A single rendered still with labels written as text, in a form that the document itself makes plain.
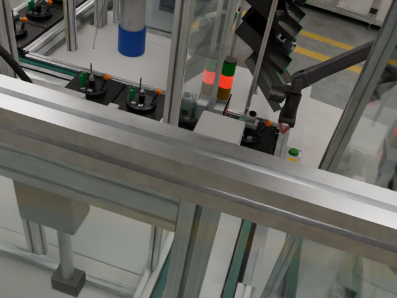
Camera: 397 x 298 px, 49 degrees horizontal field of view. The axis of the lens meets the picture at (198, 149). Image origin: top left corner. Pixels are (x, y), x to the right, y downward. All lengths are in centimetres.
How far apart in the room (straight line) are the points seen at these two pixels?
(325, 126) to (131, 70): 108
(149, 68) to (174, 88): 155
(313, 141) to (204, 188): 196
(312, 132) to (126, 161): 202
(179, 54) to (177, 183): 64
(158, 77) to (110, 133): 214
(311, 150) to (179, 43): 138
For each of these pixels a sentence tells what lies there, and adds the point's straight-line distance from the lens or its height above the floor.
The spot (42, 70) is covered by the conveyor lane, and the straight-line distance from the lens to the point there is 231.
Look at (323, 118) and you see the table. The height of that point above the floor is 86.
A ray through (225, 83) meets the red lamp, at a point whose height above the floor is 133.
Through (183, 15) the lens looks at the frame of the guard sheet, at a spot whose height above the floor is 181.
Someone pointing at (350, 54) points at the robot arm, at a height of 143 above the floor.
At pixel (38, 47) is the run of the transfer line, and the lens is 246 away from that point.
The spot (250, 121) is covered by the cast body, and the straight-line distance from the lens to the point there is 186.
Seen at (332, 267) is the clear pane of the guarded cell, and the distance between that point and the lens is 31.
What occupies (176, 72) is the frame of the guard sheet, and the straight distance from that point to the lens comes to 90.
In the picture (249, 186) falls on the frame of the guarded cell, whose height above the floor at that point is 199.
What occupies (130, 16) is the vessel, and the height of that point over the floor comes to 110.
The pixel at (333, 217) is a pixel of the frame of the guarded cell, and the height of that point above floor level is 198.
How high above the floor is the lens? 216
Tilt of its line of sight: 41 degrees down
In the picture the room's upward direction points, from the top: 11 degrees clockwise
